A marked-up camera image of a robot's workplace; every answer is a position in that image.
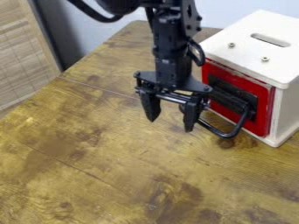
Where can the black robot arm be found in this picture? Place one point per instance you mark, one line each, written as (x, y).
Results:
(174, 22)

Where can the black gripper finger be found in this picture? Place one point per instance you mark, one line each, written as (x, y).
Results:
(191, 115)
(151, 105)

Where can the wooden slatted panel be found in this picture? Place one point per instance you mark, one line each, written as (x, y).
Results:
(27, 63)

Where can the white wooden box cabinet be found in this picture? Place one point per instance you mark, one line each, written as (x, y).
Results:
(259, 46)

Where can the black metal drawer handle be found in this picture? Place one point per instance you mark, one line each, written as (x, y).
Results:
(233, 102)

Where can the red drawer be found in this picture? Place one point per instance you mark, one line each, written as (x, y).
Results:
(261, 89)

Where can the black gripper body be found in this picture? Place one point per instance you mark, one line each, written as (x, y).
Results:
(171, 81)

